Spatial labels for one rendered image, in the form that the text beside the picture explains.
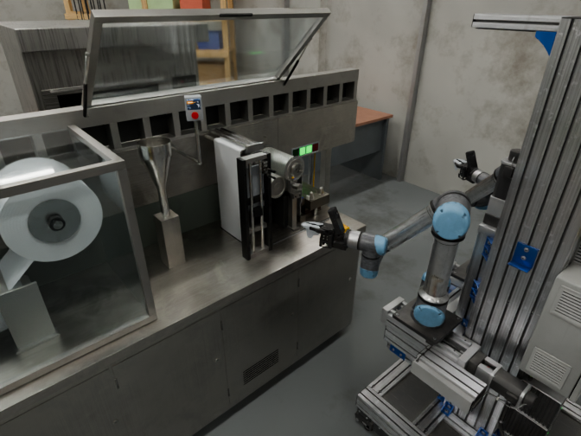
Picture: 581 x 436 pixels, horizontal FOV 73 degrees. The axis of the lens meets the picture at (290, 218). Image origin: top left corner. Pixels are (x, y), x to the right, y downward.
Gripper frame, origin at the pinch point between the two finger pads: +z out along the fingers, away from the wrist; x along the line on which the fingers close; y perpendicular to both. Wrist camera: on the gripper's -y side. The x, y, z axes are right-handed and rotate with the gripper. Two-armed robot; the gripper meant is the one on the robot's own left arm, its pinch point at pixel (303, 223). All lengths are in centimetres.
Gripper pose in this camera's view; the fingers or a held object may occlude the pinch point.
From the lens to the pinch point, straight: 167.1
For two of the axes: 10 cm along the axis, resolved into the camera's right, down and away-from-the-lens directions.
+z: -9.1, -2.0, 3.6
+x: 4.1, -3.2, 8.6
